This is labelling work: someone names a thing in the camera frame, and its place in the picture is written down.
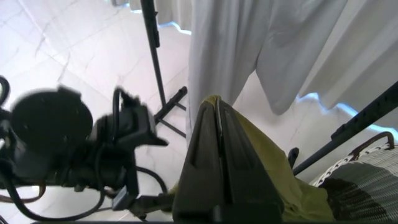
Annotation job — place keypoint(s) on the green garment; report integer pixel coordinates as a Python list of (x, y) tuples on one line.
[(280, 174)]

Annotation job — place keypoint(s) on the white curtain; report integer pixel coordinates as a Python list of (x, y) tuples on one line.
[(357, 46)]

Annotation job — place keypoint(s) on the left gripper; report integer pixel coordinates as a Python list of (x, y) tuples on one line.
[(93, 168)]

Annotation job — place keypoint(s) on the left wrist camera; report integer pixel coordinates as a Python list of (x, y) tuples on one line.
[(136, 124)]

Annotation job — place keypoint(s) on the white laundry basket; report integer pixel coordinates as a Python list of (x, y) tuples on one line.
[(367, 186)]

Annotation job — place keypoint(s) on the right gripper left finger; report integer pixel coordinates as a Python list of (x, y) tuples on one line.
[(199, 186)]

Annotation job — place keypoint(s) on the pale grey shorts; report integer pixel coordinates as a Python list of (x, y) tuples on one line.
[(217, 46)]

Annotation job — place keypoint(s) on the black clothes rack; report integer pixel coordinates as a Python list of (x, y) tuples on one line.
[(152, 46)]

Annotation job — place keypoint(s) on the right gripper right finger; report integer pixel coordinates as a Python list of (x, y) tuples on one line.
[(252, 193)]

